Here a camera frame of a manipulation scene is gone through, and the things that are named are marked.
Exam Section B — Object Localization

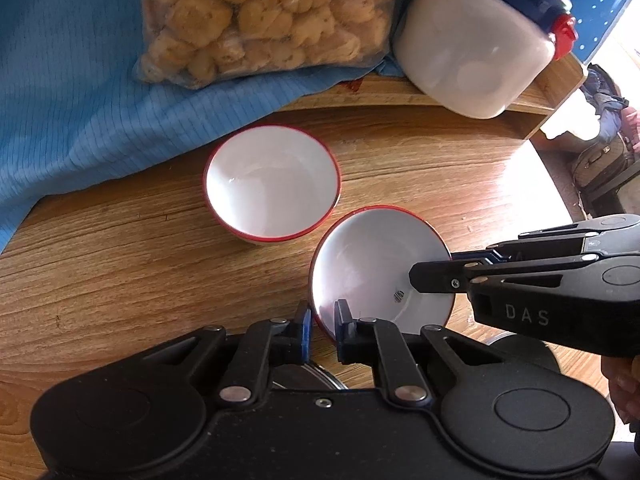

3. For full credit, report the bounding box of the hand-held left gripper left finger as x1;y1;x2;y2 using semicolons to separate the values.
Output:
140;300;315;406

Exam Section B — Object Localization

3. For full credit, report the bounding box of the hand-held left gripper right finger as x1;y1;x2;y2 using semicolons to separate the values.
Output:
334;299;506;406

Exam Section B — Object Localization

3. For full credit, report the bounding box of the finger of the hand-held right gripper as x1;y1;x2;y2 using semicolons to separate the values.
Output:
452;220;601;263
409;254;601;295

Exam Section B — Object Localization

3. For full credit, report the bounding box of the white ceramic bowl red rim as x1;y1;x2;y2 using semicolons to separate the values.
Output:
202;125;343;247
309;205;457;346

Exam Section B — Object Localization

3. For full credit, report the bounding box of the person's right hand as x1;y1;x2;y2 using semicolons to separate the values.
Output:
601;355;640;431

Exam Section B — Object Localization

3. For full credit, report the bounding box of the dark bag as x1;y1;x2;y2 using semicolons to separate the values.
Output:
570;62;640;211

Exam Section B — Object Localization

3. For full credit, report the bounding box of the wooden shelf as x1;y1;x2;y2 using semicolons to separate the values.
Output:
265;50;590;142

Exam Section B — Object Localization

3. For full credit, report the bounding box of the white jug with blue lid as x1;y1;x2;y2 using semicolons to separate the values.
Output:
392;0;578;121

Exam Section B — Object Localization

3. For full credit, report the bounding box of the blue dotted curtain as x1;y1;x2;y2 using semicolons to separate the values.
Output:
560;0;640;68

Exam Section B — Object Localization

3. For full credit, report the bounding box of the clear bag of snacks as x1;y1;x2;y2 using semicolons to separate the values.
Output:
131;0;401;92

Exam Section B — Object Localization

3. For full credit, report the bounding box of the blue cloth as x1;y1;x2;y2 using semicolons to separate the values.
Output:
0;0;401;256

